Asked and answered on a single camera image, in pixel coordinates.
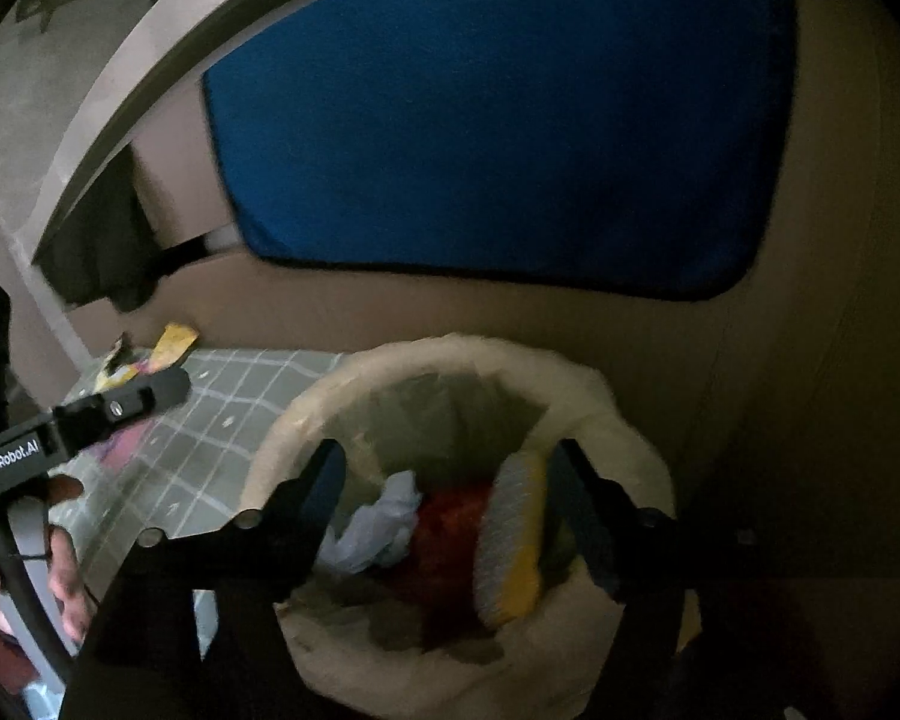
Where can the brown cardboard panel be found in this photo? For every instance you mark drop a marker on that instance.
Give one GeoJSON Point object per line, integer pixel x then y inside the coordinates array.
{"type": "Point", "coordinates": [795, 390]}

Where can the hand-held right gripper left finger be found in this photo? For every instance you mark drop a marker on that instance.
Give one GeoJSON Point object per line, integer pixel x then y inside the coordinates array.
{"type": "Point", "coordinates": [311, 499]}

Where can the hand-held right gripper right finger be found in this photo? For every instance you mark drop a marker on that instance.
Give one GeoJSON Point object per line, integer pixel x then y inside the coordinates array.
{"type": "Point", "coordinates": [581, 499]}

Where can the tan patterned snack box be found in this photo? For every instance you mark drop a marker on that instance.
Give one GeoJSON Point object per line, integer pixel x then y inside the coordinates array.
{"type": "Point", "coordinates": [120, 367]}

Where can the red plastic bag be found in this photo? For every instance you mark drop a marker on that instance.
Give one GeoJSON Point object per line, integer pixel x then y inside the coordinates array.
{"type": "Point", "coordinates": [450, 547]}

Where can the person's left hand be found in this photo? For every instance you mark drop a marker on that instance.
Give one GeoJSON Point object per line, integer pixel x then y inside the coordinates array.
{"type": "Point", "coordinates": [67, 585]}

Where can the small yellow wrapper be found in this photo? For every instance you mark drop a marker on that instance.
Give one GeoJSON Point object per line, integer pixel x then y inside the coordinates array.
{"type": "Point", "coordinates": [174, 341]}

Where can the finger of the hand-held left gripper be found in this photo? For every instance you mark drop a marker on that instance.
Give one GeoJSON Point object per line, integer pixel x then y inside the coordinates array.
{"type": "Point", "coordinates": [120, 401]}

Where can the pink wrapper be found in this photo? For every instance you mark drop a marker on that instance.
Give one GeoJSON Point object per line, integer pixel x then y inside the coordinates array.
{"type": "Point", "coordinates": [131, 442]}

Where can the white paper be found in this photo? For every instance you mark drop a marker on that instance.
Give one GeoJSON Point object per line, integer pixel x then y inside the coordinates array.
{"type": "Point", "coordinates": [375, 532]}

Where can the white kitchen counter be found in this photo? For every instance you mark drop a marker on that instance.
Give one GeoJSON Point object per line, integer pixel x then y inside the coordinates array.
{"type": "Point", "coordinates": [120, 75]}

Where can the blue towel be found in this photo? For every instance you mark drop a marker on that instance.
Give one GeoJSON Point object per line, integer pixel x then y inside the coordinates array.
{"type": "Point", "coordinates": [495, 112]}

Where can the black cloth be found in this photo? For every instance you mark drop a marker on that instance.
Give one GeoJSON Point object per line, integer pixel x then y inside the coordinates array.
{"type": "Point", "coordinates": [97, 240]}

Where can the yellow white sponge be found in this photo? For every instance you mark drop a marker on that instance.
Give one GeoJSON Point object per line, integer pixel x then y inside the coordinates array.
{"type": "Point", "coordinates": [510, 540]}

